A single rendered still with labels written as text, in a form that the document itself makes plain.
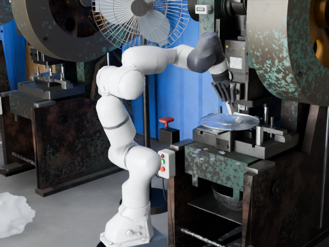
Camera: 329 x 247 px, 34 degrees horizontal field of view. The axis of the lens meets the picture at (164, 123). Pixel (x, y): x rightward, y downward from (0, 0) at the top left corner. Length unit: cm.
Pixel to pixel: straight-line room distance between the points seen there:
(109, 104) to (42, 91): 193
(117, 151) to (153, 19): 129
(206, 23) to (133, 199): 96
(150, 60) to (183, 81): 251
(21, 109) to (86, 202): 84
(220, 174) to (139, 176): 62
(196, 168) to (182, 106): 191
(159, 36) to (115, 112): 133
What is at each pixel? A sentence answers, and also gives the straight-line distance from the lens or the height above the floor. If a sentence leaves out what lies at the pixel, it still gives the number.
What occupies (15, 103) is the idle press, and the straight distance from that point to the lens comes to 403.
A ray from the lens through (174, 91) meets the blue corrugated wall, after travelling 459.
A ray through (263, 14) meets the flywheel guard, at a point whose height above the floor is 133.
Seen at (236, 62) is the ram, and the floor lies 107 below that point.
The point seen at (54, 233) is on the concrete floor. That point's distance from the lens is 332.
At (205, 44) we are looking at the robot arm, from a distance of 220.
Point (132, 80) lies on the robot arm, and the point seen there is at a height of 112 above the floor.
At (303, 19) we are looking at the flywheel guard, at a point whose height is 131.
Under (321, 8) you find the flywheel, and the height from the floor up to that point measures 133.
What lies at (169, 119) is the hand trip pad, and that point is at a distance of 274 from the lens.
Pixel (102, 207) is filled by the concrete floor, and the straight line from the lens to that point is 359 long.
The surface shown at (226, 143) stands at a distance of 259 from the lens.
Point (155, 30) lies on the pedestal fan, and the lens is 322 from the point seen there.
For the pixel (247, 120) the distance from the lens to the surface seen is 265.
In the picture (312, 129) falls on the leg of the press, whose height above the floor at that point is 71.
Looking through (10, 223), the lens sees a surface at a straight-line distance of 323.
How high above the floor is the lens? 150
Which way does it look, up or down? 16 degrees down
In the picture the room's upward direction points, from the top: 1 degrees counter-clockwise
